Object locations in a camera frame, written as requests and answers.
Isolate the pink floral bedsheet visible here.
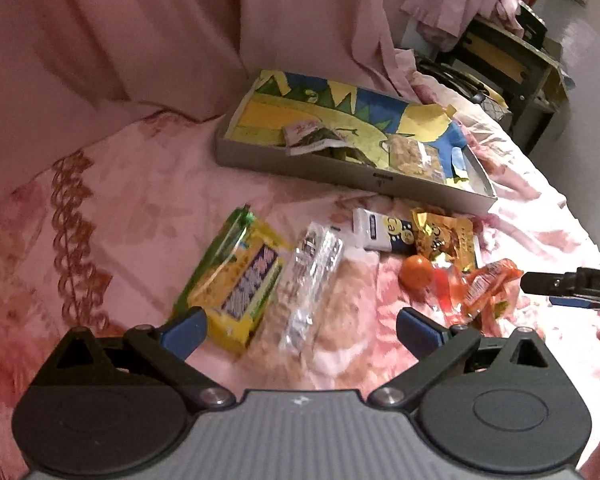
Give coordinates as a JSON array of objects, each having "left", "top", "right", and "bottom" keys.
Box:
[{"left": 0, "top": 67, "right": 600, "bottom": 480}]

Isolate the gold orange snack packet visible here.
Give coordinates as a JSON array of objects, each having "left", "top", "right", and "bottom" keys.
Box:
[{"left": 411, "top": 208, "right": 481, "bottom": 268}]

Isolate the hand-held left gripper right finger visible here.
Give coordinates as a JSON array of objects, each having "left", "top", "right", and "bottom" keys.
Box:
[{"left": 370, "top": 307, "right": 561, "bottom": 411}]

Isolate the green snack packet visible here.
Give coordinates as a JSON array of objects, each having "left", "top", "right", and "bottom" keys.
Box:
[{"left": 172, "top": 204, "right": 258, "bottom": 321}]

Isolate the grey box with colourful lining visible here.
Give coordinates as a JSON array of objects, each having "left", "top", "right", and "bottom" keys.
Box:
[{"left": 215, "top": 69, "right": 498, "bottom": 216}]

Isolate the clear packet of peanuts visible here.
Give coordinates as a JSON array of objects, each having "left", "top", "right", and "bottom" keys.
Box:
[{"left": 387, "top": 135, "right": 447, "bottom": 182}]

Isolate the yellow snack packet blue label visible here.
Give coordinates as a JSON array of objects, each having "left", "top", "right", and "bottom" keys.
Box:
[{"left": 187, "top": 220, "right": 287, "bottom": 356}]

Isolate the black box on cabinet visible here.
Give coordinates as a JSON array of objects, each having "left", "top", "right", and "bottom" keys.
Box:
[{"left": 516, "top": 2, "right": 549, "bottom": 50}]

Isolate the white and blue small carton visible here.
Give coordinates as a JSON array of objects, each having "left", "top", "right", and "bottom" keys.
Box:
[{"left": 352, "top": 208, "right": 417, "bottom": 254}]

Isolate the orange red snack packet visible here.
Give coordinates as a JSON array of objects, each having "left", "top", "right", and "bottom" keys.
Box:
[{"left": 461, "top": 258, "right": 524, "bottom": 320}]

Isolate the white packet with green contents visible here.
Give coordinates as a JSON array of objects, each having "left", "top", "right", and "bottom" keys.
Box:
[{"left": 283, "top": 122, "right": 353, "bottom": 162}]

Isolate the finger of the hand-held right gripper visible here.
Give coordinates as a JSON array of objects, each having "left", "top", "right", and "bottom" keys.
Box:
[
  {"left": 549, "top": 295, "right": 600, "bottom": 309},
  {"left": 522, "top": 271, "right": 581, "bottom": 297}
]

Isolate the clear red snack packet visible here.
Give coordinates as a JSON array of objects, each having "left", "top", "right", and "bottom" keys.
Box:
[{"left": 431, "top": 259, "right": 470, "bottom": 327}]

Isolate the pink curtain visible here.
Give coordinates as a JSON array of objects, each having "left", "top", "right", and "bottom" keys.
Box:
[{"left": 0, "top": 0, "right": 417, "bottom": 128}]

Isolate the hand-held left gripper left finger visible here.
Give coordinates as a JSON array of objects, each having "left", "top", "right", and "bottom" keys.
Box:
[{"left": 40, "top": 306, "right": 236, "bottom": 411}]

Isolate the dark cabinet with yellow panels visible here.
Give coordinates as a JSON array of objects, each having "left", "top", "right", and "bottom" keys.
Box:
[{"left": 415, "top": 2, "right": 570, "bottom": 157}]

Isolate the clear silver snack packet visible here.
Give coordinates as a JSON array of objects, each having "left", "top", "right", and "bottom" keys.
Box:
[{"left": 278, "top": 222, "right": 344, "bottom": 352}]

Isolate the orange fruit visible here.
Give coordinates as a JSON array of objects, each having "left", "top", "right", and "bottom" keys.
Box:
[{"left": 398, "top": 254, "right": 435, "bottom": 290}]

